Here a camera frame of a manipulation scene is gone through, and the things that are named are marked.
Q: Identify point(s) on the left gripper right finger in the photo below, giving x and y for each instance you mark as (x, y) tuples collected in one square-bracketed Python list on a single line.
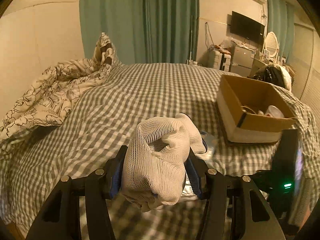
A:
[(235, 197)]

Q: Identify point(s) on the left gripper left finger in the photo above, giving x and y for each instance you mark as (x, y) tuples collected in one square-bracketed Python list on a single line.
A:
[(59, 216)]

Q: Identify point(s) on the white tape roll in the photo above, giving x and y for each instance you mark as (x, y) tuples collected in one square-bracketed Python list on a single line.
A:
[(247, 109)]

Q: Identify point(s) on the white mesh sock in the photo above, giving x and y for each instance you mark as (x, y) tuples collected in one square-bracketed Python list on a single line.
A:
[(153, 172)]

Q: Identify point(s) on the silver foil blister pack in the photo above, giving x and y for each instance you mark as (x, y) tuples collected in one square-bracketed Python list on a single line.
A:
[(187, 193)]

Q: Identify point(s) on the grey checkered bed cover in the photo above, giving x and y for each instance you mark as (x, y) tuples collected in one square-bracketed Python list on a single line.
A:
[(104, 119)]

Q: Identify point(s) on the blue tissue packet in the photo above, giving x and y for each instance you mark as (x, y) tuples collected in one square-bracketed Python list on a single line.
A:
[(210, 142)]

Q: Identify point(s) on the cardboard box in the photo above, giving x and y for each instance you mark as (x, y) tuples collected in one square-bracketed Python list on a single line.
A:
[(245, 128)]

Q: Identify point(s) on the black bag on chair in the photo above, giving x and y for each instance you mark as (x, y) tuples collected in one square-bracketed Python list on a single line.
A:
[(270, 74)]

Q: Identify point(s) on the floral white duvet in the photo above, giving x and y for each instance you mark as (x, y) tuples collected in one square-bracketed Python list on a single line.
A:
[(54, 94)]

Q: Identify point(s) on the white louvred wardrobe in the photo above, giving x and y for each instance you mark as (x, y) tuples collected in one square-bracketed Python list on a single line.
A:
[(305, 63)]

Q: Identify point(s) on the grey mini fridge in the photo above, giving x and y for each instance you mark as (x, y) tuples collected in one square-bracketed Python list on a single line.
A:
[(241, 61)]

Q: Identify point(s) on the white suitcase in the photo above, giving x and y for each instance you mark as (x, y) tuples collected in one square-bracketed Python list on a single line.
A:
[(219, 61)]

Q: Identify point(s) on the white oval mirror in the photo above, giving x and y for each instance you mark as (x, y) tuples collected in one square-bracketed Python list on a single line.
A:
[(271, 45)]

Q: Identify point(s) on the small green curtain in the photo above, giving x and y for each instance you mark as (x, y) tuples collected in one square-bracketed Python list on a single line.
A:
[(281, 22)]

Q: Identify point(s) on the checkered pillow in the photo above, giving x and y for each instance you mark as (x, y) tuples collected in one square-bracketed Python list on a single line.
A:
[(105, 51)]

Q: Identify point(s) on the large green curtain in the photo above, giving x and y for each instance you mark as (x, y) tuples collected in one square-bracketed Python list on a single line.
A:
[(143, 31)]

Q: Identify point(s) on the black wall television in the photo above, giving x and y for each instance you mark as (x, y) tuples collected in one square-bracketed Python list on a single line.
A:
[(247, 28)]

